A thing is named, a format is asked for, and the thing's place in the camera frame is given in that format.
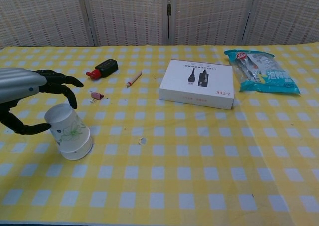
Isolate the short wooden pencil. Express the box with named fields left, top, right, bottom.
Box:
left=126, top=70, right=143, bottom=88

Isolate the white paper cup flower print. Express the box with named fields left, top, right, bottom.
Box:
left=59, top=135, right=94, bottom=161
left=44, top=103, right=92, bottom=154

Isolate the small pink eraser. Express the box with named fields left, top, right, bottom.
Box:
left=90, top=91, right=105, bottom=104

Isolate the woven folding screen panel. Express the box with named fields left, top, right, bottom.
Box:
left=170, top=0, right=261, bottom=46
left=81, top=0, right=171, bottom=47
left=243, top=0, right=319, bottom=46
left=0, top=0, right=97, bottom=49

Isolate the black red handheld device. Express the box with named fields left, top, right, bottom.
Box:
left=85, top=58, right=119, bottom=80

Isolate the white cable adapter box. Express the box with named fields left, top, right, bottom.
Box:
left=159, top=59, right=235, bottom=110

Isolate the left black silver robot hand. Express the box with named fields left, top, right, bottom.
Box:
left=0, top=67, right=84, bottom=136

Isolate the yellow white checkered tablecloth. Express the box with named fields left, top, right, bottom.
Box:
left=0, top=43, right=319, bottom=226

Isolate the teal snack bag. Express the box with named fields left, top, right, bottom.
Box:
left=223, top=48, right=301, bottom=95

